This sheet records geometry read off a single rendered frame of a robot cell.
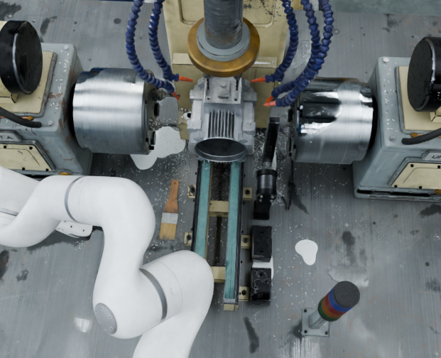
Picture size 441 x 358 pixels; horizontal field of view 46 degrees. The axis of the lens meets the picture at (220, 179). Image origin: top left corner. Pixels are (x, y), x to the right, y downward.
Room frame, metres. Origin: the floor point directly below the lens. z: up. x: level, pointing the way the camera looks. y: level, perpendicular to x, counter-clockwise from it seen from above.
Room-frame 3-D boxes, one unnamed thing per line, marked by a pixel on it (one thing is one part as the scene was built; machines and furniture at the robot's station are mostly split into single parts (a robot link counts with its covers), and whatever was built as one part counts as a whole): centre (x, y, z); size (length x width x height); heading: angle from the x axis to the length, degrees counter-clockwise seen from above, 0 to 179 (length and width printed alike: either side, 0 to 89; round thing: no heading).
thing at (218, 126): (0.78, -0.01, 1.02); 0.20 x 0.19 x 0.19; 177
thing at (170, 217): (0.58, 0.16, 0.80); 0.21 x 0.05 x 0.01; 174
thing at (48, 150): (0.82, 0.59, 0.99); 0.35 x 0.31 x 0.37; 86
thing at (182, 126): (0.86, 0.10, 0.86); 0.07 x 0.06 x 0.12; 86
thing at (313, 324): (0.22, -0.27, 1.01); 0.08 x 0.08 x 0.42; 86
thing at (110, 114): (0.80, 0.34, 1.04); 0.37 x 0.25 x 0.25; 86
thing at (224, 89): (0.82, -0.01, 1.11); 0.12 x 0.11 x 0.07; 177
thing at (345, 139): (0.76, -0.34, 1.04); 0.41 x 0.25 x 0.25; 86
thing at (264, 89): (0.93, -0.02, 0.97); 0.30 x 0.11 x 0.34; 86
